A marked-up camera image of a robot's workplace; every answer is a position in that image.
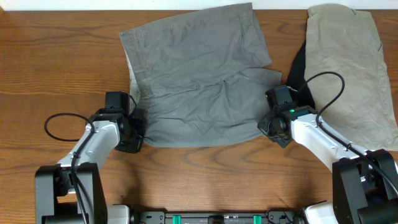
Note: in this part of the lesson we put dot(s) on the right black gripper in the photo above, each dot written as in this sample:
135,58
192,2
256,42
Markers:
263,126

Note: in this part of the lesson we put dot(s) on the grey shorts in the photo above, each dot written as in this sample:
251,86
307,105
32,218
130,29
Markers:
200,78

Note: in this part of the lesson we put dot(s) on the khaki shorts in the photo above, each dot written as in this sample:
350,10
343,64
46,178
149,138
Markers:
344,58

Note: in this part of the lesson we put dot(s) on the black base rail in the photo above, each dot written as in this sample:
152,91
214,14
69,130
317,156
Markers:
272,216

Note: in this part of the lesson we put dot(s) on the black garment with logo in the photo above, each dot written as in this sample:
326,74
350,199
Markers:
298,88

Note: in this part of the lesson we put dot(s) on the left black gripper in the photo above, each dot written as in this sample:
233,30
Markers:
136,147

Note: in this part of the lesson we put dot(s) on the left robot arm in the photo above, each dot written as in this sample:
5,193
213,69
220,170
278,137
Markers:
71,191

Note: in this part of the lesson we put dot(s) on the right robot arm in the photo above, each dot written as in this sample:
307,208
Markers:
364,181

